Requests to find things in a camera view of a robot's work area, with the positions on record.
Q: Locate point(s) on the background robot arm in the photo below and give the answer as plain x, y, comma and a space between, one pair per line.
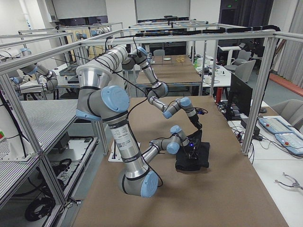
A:
46, 79

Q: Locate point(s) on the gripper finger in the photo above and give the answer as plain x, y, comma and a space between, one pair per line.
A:
198, 125
192, 155

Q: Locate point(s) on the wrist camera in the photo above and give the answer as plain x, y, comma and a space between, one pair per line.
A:
201, 111
194, 142

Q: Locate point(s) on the red cylindrical bottle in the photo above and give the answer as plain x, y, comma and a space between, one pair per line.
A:
219, 94

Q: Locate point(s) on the black graphic t-shirt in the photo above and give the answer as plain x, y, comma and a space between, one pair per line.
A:
183, 163

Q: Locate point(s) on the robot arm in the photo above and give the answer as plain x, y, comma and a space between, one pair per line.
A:
138, 178
154, 89

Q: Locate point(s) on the grey office chair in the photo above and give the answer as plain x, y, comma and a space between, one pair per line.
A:
244, 70

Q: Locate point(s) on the aluminium frame post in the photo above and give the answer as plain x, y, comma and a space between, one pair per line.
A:
259, 92

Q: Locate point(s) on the black Huawei monitor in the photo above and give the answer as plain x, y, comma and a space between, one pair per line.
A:
239, 100

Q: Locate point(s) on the teach pendant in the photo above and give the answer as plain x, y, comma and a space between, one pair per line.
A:
274, 125
291, 141

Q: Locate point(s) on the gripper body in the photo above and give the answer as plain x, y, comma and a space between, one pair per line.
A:
196, 122
191, 150

